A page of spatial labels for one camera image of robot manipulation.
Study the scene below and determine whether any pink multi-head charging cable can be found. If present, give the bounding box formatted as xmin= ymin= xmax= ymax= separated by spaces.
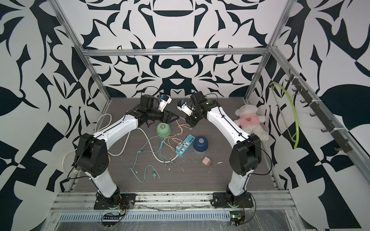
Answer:
xmin=163 ymin=116 xmax=191 ymax=148

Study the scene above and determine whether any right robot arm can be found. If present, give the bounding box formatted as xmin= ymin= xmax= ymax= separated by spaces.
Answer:
xmin=177 ymin=91 xmax=261 ymax=196

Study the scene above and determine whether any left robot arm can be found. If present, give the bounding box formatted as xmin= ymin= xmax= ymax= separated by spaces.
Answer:
xmin=73 ymin=94 xmax=179 ymax=203

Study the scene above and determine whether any light green meat grinder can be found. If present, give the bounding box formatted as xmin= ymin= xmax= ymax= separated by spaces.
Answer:
xmin=156 ymin=123 xmax=172 ymax=139

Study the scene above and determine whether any teal power strip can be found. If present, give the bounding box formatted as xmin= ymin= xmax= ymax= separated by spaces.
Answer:
xmin=175 ymin=134 xmax=195 ymax=157

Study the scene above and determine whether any white teddy bear pink shirt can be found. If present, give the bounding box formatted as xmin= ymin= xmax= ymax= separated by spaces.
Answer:
xmin=234 ymin=104 xmax=269 ymax=141

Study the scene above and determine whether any pink charger plug cube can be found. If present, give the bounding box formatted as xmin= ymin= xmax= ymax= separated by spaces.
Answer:
xmin=202 ymin=157 xmax=212 ymax=166

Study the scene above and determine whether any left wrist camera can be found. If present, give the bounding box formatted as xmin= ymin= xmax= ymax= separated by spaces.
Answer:
xmin=158 ymin=94 xmax=172 ymax=112

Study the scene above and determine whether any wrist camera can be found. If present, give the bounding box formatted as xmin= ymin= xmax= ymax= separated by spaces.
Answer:
xmin=177 ymin=100 xmax=193 ymax=116
xmin=158 ymin=94 xmax=172 ymax=112

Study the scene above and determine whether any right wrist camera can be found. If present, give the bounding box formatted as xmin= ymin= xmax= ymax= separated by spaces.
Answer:
xmin=177 ymin=100 xmax=193 ymax=116

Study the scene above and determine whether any white power cable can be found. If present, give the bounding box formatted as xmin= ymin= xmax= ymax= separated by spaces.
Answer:
xmin=60 ymin=113 xmax=180 ymax=171

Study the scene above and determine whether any teal charging cable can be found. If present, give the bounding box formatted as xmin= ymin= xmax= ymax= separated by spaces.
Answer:
xmin=129 ymin=135 xmax=174 ymax=183

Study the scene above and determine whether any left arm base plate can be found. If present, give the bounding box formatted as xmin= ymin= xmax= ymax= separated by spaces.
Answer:
xmin=93 ymin=193 xmax=137 ymax=210

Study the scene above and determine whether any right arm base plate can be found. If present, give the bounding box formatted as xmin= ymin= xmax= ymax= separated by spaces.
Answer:
xmin=211 ymin=192 xmax=254 ymax=208

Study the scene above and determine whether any black wall hook rail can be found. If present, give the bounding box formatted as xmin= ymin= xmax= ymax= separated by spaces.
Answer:
xmin=286 ymin=69 xmax=353 ymax=153

